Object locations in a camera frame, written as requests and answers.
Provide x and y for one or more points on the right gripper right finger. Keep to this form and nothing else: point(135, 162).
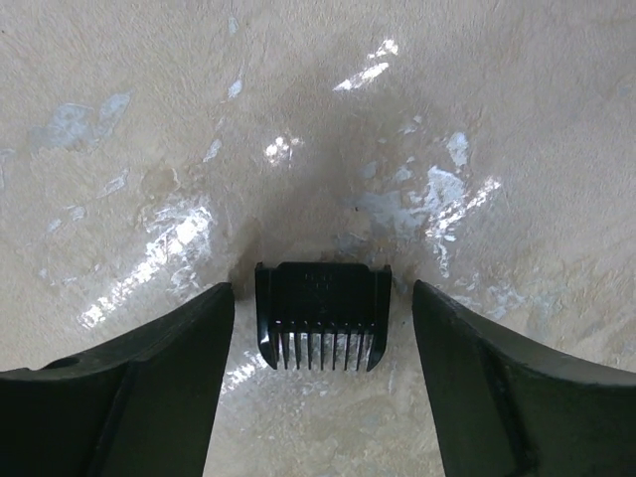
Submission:
point(505, 405)

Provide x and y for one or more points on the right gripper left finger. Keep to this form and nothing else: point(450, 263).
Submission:
point(140, 404)

